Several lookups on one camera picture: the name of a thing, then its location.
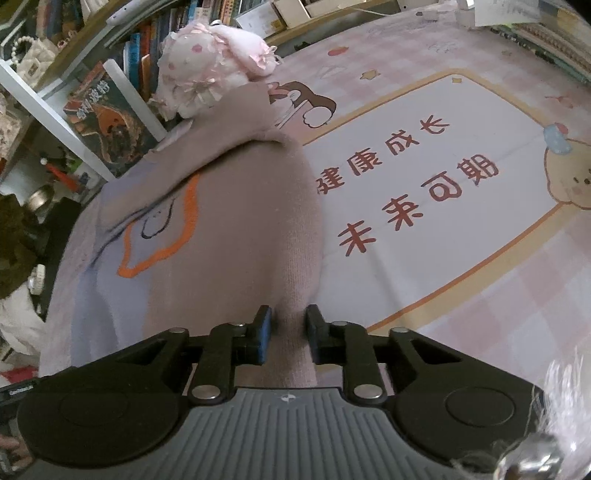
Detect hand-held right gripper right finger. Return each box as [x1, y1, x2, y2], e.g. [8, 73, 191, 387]
[305, 304, 467, 408]

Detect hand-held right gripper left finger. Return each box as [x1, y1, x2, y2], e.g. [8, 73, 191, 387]
[111, 305, 273, 408]

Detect person's left hand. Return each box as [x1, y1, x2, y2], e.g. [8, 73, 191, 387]
[0, 435, 29, 468]

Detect red cloth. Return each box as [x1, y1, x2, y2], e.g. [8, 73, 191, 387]
[0, 367, 40, 387]

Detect white cloth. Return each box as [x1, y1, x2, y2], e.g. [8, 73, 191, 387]
[0, 286, 49, 356]

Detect pink checked printed desk mat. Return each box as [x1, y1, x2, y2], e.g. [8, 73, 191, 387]
[263, 2, 591, 393]

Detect metal bowl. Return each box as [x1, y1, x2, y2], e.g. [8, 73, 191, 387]
[27, 187, 52, 213]

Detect red tassel ornament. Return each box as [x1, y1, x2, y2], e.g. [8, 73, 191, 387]
[41, 157, 81, 188]

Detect metal clasp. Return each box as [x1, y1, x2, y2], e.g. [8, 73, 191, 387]
[501, 434, 565, 480]

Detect orange cover book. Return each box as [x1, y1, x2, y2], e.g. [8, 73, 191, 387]
[62, 60, 169, 179]

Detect white fluffy clothing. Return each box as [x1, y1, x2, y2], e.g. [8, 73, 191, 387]
[494, 353, 591, 480]

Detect pink and white plush toy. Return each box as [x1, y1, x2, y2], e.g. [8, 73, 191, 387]
[150, 21, 283, 121]

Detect white bookshelf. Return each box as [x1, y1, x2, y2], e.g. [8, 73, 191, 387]
[0, 0, 287, 185]

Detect row of colourful books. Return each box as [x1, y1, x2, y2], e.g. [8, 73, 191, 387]
[106, 0, 241, 100]

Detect small white box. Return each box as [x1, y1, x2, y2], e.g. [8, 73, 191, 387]
[235, 6, 287, 38]

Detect white quilted bag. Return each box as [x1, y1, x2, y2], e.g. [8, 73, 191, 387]
[11, 34, 58, 79]

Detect white papers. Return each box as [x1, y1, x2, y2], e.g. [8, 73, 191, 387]
[471, 0, 542, 27]

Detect flat stack of books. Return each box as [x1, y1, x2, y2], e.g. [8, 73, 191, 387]
[489, 9, 591, 85]

